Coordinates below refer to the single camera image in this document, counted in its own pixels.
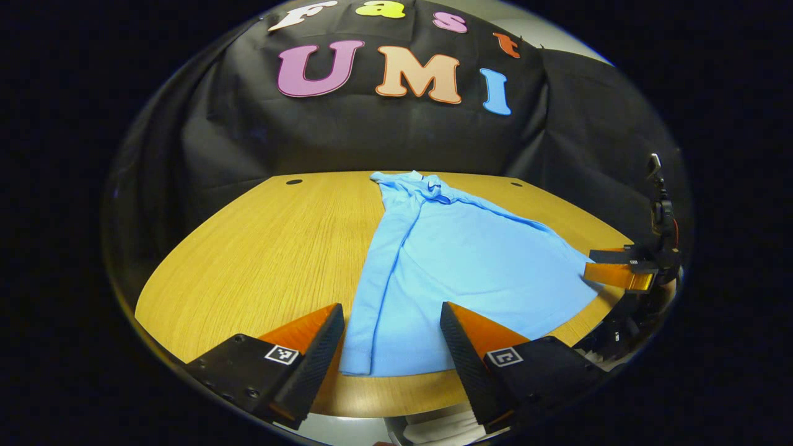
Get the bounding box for person's white clothing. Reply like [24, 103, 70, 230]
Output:
[384, 406, 496, 446]

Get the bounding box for light blue T-shirt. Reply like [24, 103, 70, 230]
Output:
[339, 170, 600, 377]

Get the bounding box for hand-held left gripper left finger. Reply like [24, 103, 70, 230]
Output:
[185, 302, 346, 431]

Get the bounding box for black backdrop cloth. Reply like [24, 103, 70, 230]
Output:
[104, 0, 693, 304]

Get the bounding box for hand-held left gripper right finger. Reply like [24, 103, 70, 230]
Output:
[439, 301, 612, 435]

